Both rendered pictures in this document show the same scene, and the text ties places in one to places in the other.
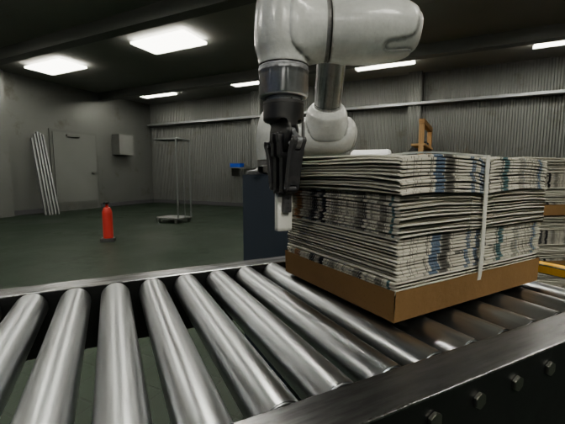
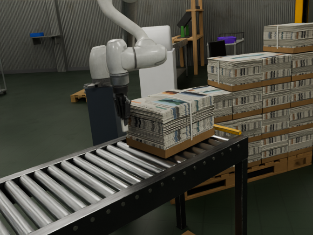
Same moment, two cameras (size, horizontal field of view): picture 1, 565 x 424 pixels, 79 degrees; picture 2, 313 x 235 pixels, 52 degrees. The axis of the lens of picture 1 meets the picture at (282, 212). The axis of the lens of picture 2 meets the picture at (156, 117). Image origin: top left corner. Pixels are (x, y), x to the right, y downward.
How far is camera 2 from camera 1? 0.98 m
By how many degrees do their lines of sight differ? 16
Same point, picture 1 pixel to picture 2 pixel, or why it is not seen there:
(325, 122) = not seen: hidden behind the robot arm
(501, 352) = (191, 161)
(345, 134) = not seen: hidden behind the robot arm
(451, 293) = (182, 146)
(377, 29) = (152, 60)
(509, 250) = (202, 127)
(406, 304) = (168, 152)
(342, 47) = (140, 66)
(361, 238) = (153, 134)
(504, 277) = (201, 136)
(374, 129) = not seen: outside the picture
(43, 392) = (85, 189)
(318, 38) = (131, 65)
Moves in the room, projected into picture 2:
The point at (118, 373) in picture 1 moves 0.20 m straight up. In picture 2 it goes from (98, 183) to (91, 137)
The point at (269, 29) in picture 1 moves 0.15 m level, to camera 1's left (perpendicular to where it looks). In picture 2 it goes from (113, 64) to (80, 67)
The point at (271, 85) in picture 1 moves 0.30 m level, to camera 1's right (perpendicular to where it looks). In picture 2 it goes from (116, 82) to (177, 75)
